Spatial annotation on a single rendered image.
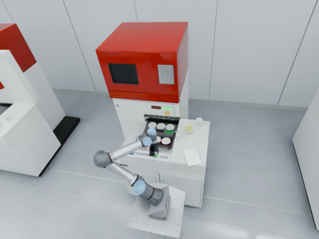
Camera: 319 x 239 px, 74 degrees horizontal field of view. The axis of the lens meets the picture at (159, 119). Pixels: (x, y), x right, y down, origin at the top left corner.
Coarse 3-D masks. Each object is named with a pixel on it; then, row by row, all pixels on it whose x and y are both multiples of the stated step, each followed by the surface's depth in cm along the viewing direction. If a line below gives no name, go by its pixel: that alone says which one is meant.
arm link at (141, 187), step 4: (140, 180) 177; (144, 180) 185; (136, 184) 177; (140, 184) 173; (144, 184) 174; (148, 184) 177; (136, 188) 174; (140, 188) 171; (144, 188) 172; (148, 188) 174; (152, 188) 177; (136, 192) 172; (140, 192) 172; (144, 192) 172; (148, 192) 173; (144, 196) 174; (148, 196) 174
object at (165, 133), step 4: (148, 124) 254; (172, 124) 251; (148, 128) 250; (156, 128) 248; (164, 128) 247; (144, 132) 245; (156, 132) 244; (160, 132) 243; (164, 132) 242; (168, 132) 242; (172, 132) 241; (160, 136) 239; (164, 136) 238; (168, 136) 238; (172, 136) 237; (160, 144) 230; (164, 144) 229; (168, 144) 229
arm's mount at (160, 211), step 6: (168, 186) 180; (168, 192) 182; (162, 198) 176; (168, 198) 183; (150, 204) 186; (162, 204) 171; (168, 204) 187; (150, 210) 180; (156, 210) 173; (162, 210) 166; (150, 216) 182; (156, 216) 179; (162, 216) 176
